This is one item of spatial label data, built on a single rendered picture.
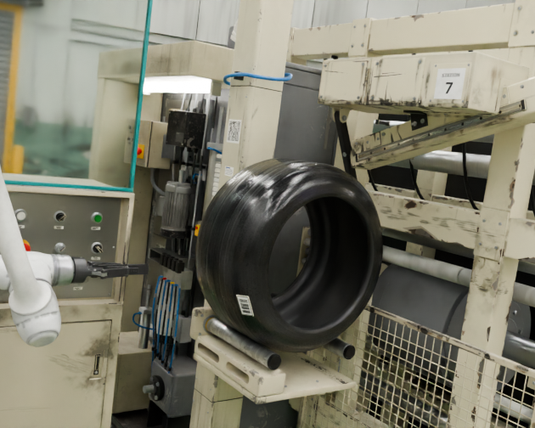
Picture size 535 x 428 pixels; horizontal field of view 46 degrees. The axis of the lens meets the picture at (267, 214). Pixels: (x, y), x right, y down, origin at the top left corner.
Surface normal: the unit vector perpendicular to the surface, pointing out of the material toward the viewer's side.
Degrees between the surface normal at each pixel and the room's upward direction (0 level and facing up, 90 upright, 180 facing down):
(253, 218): 71
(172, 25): 90
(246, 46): 90
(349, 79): 90
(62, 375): 90
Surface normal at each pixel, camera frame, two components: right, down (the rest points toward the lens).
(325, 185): 0.57, -0.02
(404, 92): -0.80, -0.04
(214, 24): 0.29, 0.14
